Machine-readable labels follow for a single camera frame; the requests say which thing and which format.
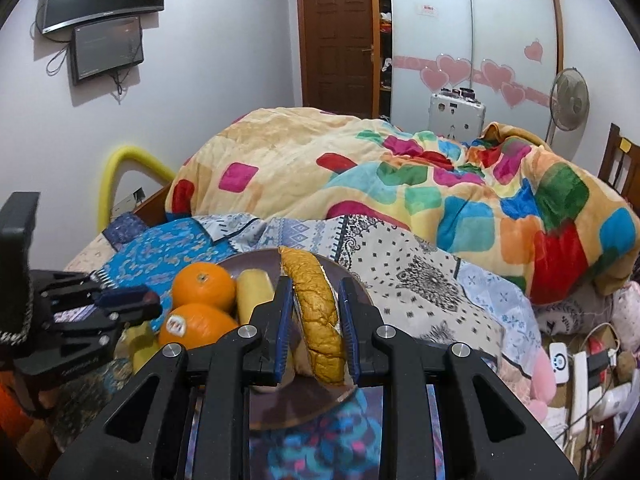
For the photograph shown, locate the colourful patchwork blanket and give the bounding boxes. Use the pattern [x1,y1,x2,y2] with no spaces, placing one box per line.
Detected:
[165,107,639,304]

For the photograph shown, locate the small wall monitor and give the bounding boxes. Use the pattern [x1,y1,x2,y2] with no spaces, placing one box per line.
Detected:
[70,16,144,86]

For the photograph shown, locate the brown wooden chair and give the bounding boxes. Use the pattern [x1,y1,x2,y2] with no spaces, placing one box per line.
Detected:
[598,122,640,210]

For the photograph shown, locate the white wardrobe with pink hearts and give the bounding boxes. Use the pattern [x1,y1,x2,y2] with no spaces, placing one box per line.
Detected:
[390,0,559,136]

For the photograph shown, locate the white power strip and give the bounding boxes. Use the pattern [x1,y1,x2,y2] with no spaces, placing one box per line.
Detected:
[568,351,589,438]

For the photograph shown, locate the yellow foam bed rail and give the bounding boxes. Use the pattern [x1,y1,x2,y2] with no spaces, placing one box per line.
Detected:
[96,145,176,232]

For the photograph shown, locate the brown wooden door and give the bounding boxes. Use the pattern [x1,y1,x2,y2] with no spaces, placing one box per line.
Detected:
[297,0,374,118]

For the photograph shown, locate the large orange with sticker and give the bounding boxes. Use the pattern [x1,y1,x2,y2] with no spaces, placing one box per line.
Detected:
[158,304,239,350]

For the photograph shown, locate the white round button device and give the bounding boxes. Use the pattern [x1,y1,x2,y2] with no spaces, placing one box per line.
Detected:
[548,342,570,385]

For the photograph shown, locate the yellow banana piece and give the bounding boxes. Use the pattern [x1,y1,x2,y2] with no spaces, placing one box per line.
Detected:
[117,322,160,374]

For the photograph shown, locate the pink plush toy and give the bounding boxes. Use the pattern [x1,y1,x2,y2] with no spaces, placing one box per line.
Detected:
[498,348,556,422]

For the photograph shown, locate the white metal box device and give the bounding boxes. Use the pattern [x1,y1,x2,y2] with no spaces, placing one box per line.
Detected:
[428,87,486,143]

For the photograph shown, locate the golden brown bread slice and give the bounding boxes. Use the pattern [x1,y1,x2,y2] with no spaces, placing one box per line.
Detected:
[279,246,354,388]

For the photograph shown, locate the purple round plate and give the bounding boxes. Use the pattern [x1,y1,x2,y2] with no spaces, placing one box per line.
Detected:
[219,248,356,431]

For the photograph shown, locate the white standing fan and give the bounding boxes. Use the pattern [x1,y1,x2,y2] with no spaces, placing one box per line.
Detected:
[546,67,590,146]

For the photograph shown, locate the small orange mandarin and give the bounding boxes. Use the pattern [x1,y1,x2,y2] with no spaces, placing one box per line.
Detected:
[171,262,236,313]

